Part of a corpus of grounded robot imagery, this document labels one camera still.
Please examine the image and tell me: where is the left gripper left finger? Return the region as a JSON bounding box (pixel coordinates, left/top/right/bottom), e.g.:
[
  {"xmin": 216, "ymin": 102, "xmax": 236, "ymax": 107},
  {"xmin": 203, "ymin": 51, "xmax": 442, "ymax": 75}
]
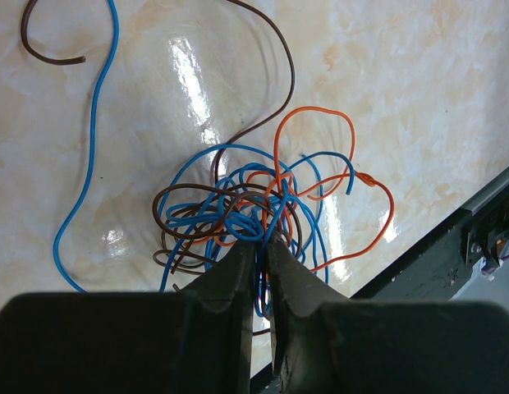
[{"xmin": 0, "ymin": 241, "xmax": 255, "ymax": 393}]

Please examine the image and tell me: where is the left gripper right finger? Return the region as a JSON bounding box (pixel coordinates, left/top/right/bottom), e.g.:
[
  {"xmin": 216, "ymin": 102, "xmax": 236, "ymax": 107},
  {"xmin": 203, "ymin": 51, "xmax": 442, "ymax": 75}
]
[{"xmin": 265, "ymin": 240, "xmax": 509, "ymax": 393}]

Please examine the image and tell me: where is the coloured wire bundle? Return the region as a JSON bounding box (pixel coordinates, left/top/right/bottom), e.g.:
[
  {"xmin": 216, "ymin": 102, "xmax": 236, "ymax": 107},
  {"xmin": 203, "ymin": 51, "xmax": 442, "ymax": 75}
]
[{"xmin": 20, "ymin": 0, "xmax": 396, "ymax": 337}]

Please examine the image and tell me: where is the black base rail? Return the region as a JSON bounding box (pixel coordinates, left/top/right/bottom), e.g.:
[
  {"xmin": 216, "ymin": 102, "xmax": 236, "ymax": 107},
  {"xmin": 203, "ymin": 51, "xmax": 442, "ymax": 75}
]
[{"xmin": 250, "ymin": 167, "xmax": 509, "ymax": 393}]

